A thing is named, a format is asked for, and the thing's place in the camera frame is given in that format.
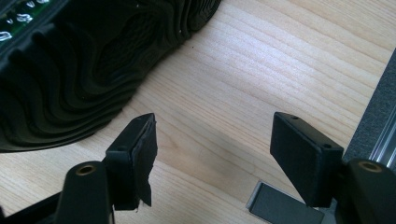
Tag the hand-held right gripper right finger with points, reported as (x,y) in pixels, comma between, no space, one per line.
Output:
(306,158)

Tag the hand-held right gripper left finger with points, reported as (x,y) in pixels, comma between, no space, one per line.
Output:
(134,155)

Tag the small dark grey block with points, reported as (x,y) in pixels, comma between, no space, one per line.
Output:
(280,207)

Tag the grey felt panel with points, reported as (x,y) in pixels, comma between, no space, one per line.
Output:
(378,102)

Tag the black folded ribbed material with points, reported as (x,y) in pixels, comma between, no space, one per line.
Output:
(87,68)

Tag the green circuit board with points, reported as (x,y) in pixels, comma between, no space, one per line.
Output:
(18,18)

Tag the metal rail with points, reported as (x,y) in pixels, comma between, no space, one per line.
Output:
(386,146)

